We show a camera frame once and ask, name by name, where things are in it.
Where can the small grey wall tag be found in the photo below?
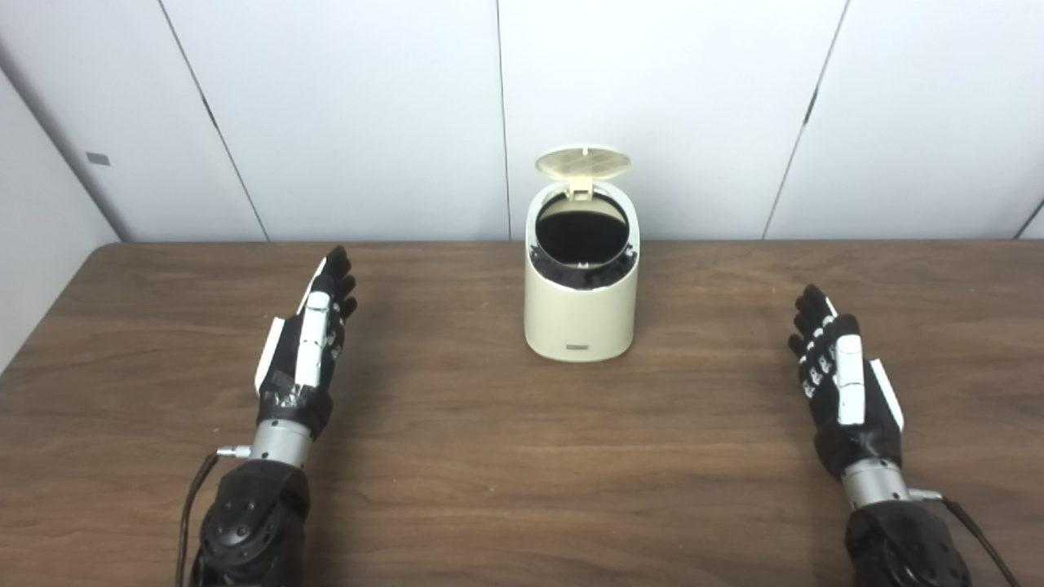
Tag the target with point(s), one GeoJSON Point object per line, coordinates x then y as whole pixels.
{"type": "Point", "coordinates": [98, 158]}

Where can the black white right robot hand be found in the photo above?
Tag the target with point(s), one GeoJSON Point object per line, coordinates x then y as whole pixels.
{"type": "Point", "coordinates": [856, 399]}

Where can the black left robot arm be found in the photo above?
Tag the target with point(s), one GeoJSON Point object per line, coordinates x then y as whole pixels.
{"type": "Point", "coordinates": [253, 522]}

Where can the cream-colored bin body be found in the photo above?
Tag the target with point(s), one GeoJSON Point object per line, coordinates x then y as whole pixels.
{"type": "Point", "coordinates": [581, 318]}

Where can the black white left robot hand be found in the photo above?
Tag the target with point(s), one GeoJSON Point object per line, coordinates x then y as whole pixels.
{"type": "Point", "coordinates": [302, 359]}

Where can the cream round bin lid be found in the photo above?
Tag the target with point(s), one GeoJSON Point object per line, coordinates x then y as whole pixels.
{"type": "Point", "coordinates": [583, 161]}

